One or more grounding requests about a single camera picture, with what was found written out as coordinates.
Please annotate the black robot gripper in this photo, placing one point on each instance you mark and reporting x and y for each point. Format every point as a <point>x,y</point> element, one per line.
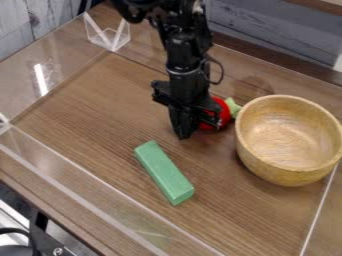
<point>184,95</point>

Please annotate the red plush strawberry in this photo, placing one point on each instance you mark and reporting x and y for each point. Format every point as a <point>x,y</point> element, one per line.
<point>228,112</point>

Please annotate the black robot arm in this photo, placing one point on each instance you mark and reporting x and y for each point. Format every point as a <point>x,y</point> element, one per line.
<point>180,22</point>

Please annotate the green rectangular block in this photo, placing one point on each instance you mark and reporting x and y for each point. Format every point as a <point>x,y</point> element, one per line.
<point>168,178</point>

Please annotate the wooden bowl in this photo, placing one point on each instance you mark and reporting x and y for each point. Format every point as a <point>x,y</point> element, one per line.
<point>288,140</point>

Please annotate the grey sofa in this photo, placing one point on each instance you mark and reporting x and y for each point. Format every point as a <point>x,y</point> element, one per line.
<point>280,25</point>

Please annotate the clear acrylic corner bracket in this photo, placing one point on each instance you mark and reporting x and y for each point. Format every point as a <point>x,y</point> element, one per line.
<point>107,38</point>

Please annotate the clear acrylic front wall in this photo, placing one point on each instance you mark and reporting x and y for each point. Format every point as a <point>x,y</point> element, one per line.
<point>111,222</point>

